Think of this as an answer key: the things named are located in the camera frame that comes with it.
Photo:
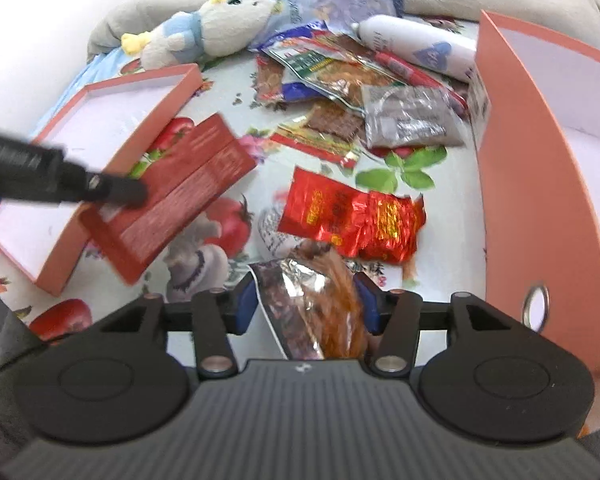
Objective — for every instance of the green pea snack packet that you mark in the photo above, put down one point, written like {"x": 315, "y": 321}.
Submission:
{"x": 327, "y": 65}

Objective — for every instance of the red snack box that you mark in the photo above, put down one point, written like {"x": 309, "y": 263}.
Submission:
{"x": 181, "y": 185}

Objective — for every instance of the silver brown snack packet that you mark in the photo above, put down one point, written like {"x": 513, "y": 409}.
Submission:
{"x": 310, "y": 300}

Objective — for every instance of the white spray bottle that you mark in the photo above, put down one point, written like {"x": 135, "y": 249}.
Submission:
{"x": 420, "y": 44}

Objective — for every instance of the white blue plush duck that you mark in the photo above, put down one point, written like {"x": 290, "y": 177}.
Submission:
{"x": 219, "y": 28}

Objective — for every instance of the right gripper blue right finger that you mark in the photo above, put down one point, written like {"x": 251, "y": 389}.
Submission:
{"x": 377, "y": 307}

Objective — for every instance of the grey clear snack packet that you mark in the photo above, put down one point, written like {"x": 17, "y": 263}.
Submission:
{"x": 399, "y": 116}

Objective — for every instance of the red sausage stick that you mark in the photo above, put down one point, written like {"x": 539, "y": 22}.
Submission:
{"x": 418, "y": 78}

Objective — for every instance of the pink box lid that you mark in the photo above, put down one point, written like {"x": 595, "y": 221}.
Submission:
{"x": 106, "y": 127}

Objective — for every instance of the brown wafer red packet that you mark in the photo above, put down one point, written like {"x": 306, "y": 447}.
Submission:
{"x": 327, "y": 131}

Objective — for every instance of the floral tomato bed sheet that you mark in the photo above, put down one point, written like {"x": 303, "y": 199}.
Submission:
{"x": 240, "y": 229}

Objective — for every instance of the blue facial tissue pack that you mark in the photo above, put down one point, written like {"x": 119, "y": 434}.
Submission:
{"x": 338, "y": 15}

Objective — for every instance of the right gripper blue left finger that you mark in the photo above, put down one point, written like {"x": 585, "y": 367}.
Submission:
{"x": 242, "y": 305}

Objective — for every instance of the red foil snack packet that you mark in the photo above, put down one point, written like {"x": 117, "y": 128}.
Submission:
{"x": 366, "y": 225}

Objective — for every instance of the blue orange snack packet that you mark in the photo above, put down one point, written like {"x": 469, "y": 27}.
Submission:
{"x": 274, "y": 82}

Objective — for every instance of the pink storage box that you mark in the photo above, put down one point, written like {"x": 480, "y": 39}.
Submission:
{"x": 536, "y": 101}

